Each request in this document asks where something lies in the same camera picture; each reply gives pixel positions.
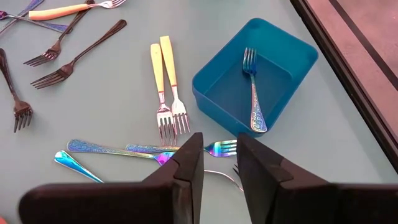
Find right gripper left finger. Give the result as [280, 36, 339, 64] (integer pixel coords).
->
[18, 132, 205, 224]

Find blue plastic bin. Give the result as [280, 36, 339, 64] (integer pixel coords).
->
[192, 17, 320, 138]

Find beige handled silver fork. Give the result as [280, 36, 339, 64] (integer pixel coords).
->
[27, 0, 127, 21]
[203, 169, 245, 193]

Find orange-handled utensil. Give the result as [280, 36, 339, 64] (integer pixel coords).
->
[159, 35, 191, 136]
[150, 42, 177, 147]

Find black table frame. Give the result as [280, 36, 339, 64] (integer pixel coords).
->
[290, 0, 398, 172]

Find silver metal spoon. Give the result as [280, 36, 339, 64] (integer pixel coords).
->
[53, 150, 105, 184]

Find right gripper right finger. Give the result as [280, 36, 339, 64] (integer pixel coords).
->
[236, 133, 398, 224]

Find green table mat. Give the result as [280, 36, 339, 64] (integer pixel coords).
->
[0, 0, 398, 224]

